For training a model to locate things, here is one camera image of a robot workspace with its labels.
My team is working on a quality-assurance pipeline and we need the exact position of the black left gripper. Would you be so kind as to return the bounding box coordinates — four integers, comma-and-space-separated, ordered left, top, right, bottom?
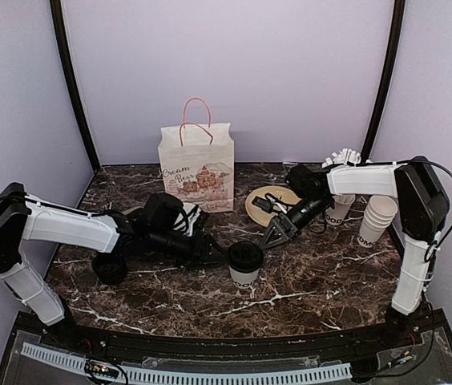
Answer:
149, 228, 229, 271

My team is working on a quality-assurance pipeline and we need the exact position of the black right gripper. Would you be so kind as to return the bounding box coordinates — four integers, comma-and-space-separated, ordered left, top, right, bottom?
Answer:
259, 195, 331, 249

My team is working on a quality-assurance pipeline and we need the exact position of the brown cardboard cup carrier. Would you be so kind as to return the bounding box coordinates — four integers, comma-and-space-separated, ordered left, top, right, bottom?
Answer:
122, 206, 143, 218

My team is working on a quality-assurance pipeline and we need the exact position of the cream bear paper bag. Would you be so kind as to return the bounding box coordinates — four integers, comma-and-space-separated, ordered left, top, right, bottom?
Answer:
158, 97, 235, 213

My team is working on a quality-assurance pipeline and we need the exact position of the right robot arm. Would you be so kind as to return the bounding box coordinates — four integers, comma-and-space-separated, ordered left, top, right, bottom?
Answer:
259, 156, 450, 348

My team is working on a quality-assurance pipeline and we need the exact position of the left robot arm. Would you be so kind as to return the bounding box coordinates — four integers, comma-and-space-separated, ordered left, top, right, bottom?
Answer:
0, 183, 225, 350

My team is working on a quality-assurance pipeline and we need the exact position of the beige round plate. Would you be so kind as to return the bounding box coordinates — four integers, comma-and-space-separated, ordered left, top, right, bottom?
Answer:
244, 185, 301, 227

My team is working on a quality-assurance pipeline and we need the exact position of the paper cup holding straws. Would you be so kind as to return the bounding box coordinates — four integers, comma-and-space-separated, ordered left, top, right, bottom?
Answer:
325, 194, 356, 226

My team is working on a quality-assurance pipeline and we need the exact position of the stack of black lids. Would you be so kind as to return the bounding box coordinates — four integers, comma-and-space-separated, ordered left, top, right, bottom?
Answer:
91, 253, 127, 286

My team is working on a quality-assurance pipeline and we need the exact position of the white wrapped straws bundle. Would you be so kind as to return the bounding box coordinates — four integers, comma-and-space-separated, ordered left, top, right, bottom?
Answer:
321, 148, 361, 168

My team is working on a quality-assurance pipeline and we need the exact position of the stack of white paper cups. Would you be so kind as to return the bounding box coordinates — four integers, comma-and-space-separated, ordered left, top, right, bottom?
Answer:
357, 196, 398, 248

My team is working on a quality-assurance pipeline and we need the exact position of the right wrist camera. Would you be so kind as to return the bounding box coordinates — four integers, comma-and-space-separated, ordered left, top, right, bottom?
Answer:
252, 192, 288, 213

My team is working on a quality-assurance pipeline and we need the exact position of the grey slotted cable duct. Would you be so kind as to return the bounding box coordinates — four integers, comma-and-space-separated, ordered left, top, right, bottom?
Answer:
20, 342, 353, 384

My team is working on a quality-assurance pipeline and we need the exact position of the black table front rail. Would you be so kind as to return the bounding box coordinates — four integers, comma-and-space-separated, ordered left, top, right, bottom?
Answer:
14, 309, 450, 375

